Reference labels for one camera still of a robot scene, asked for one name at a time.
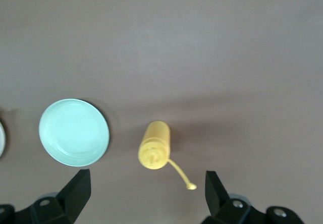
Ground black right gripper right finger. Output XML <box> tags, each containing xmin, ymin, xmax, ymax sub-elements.
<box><xmin>201</xmin><ymin>170</ymin><xmax>302</xmax><ymax>224</ymax></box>

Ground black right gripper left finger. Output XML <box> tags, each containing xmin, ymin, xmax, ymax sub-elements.
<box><xmin>0</xmin><ymin>169</ymin><xmax>91</xmax><ymax>224</ymax></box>

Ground mint green plate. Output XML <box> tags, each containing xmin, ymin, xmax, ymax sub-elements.
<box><xmin>38</xmin><ymin>98</ymin><xmax>111</xmax><ymax>167</ymax></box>

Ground beige plate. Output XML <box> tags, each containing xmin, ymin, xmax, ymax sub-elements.
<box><xmin>0</xmin><ymin>119</ymin><xmax>6</xmax><ymax>158</ymax></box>

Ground yellow squeeze bottle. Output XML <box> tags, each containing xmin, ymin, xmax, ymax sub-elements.
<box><xmin>137</xmin><ymin>120</ymin><xmax>197</xmax><ymax>191</ymax></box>

